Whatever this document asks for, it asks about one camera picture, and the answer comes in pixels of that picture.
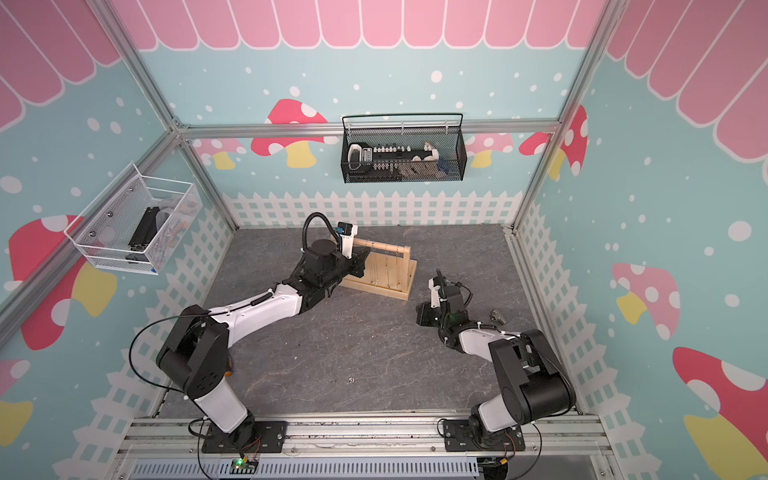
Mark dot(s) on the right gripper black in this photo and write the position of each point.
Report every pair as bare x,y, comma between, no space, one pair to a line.
422,315

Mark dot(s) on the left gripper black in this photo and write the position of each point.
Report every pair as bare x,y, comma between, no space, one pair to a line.
359,257

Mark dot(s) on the wooden jewelry display stand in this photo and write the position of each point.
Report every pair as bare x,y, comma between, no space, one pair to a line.
389,270

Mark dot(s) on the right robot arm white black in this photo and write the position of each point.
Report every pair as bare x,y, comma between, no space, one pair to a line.
532,382

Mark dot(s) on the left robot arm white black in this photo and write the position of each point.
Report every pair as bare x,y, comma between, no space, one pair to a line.
195,354

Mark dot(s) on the small metal clip object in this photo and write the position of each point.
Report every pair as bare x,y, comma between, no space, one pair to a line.
497,317

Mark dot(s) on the white device in black basket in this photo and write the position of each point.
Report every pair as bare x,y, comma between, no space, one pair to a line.
359,158

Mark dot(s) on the black extrusion pieces in basket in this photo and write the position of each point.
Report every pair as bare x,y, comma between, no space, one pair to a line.
143,235

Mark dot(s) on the green lit circuit board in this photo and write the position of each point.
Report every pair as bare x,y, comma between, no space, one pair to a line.
244,466

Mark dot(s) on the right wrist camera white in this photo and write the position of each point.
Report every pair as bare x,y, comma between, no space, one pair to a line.
437,288

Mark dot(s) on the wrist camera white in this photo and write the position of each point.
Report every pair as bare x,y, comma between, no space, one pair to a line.
437,288
346,232

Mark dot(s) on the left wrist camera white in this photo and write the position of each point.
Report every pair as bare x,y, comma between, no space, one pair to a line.
346,232

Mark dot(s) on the black wire mesh basket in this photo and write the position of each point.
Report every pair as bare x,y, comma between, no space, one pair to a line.
407,147

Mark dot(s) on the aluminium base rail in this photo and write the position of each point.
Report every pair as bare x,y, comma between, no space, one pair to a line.
371,445

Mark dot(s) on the white wire basket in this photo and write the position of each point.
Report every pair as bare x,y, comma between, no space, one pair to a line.
136,223

